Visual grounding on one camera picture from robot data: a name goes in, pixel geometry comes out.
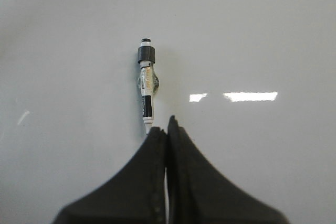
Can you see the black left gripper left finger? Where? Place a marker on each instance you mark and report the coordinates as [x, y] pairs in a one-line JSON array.
[[134, 195]]

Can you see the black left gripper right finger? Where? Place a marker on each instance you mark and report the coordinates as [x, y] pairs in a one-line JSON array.
[[199, 193]]

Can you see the white black whiteboard marker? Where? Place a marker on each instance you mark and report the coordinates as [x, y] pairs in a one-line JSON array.
[[146, 61]]

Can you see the white whiteboard with aluminium frame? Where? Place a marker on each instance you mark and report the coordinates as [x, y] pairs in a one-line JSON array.
[[251, 81]]

